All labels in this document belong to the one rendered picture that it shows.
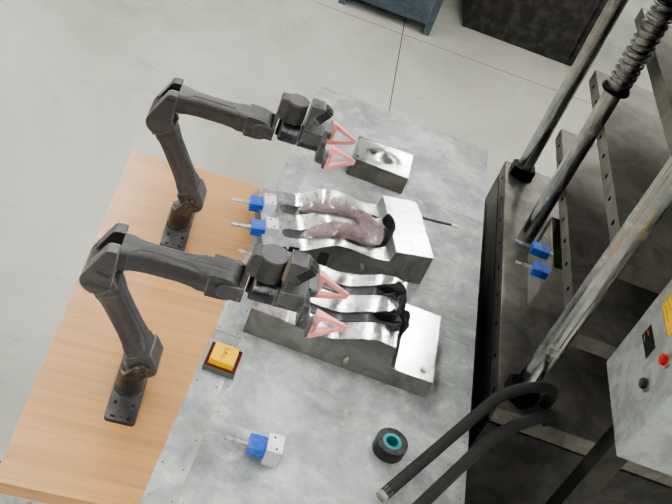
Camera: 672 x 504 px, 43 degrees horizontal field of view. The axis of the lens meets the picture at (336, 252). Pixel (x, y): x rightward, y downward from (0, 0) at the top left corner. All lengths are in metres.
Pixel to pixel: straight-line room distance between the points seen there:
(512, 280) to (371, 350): 0.78
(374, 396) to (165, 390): 0.53
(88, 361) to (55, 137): 2.11
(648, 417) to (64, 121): 3.01
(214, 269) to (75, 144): 2.39
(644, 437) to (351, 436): 0.66
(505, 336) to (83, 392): 1.23
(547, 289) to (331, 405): 0.88
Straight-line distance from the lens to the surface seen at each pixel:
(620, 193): 2.44
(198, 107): 2.17
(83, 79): 4.47
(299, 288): 1.71
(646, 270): 2.19
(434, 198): 2.94
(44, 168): 3.85
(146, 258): 1.69
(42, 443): 1.91
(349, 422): 2.10
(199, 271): 1.68
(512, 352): 2.54
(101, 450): 1.91
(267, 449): 1.92
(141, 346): 1.86
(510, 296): 2.72
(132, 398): 1.99
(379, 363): 2.18
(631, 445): 2.00
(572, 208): 2.78
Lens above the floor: 2.37
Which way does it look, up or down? 38 degrees down
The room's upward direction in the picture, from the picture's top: 23 degrees clockwise
